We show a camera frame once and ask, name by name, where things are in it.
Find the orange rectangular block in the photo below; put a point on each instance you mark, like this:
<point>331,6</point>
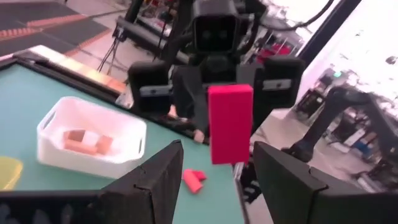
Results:
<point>191,183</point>

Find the white plastic bin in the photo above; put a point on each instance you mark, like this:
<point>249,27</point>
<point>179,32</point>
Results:
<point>93,168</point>

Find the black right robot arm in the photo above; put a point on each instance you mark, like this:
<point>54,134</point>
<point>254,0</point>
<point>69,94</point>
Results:
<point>182,25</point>

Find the grey equipment cart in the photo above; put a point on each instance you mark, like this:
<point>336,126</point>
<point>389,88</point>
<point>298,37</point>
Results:
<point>146,35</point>

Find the yellow translucent plastic bin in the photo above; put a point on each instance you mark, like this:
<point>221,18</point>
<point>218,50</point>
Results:
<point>9,172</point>

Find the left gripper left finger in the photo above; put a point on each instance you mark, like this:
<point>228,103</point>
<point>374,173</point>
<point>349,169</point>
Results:
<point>149,193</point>

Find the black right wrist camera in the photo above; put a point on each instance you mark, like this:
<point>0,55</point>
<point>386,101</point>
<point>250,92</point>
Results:
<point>214,28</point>

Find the black floor mat striped edge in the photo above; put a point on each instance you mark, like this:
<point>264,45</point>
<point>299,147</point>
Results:
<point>31,9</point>
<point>46,40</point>

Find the red rectangular block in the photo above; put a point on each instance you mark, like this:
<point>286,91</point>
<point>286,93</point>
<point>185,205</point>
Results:
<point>230,124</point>

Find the tan wooden block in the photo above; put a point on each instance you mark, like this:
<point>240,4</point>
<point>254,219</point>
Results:
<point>104,144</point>
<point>79,147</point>

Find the black rig upright post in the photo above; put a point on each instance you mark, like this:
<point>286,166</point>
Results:
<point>329,31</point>

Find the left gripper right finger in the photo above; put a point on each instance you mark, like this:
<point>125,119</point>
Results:
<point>295,193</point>

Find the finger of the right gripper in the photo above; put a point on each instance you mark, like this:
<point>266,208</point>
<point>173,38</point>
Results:
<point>258,109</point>
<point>189,93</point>

